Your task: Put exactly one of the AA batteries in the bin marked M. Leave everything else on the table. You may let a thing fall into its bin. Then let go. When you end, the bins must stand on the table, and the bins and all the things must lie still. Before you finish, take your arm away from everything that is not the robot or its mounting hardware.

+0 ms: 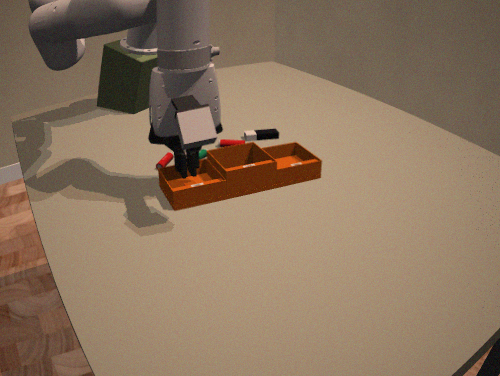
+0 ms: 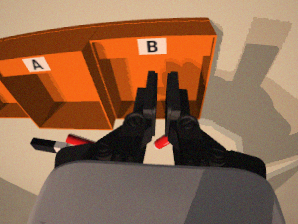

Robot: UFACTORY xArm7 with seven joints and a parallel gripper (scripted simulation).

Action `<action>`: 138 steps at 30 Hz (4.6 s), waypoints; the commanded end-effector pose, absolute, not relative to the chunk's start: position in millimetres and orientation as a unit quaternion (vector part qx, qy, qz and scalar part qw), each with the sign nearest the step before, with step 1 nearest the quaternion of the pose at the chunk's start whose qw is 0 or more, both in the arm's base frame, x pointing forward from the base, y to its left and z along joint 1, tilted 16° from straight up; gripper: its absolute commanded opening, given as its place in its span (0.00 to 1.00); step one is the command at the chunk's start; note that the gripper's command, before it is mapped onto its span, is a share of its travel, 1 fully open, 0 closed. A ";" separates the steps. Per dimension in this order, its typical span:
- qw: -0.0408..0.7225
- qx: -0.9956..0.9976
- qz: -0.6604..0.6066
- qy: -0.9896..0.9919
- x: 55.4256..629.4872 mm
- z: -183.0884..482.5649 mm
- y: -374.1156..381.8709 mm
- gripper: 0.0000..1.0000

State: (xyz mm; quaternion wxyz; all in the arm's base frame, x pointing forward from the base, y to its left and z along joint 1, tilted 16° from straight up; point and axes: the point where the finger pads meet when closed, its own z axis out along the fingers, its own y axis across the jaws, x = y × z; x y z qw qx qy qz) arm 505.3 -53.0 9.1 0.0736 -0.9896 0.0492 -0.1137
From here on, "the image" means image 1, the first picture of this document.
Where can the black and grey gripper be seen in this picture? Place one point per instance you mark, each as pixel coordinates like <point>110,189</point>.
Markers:
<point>167,84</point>

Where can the red battery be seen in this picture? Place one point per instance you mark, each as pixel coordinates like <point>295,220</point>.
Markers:
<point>165,160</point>
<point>224,143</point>

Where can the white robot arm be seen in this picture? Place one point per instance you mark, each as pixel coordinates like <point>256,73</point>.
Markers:
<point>181,25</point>

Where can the orange three-compartment tray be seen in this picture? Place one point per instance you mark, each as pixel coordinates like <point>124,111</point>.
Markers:
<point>250,178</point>

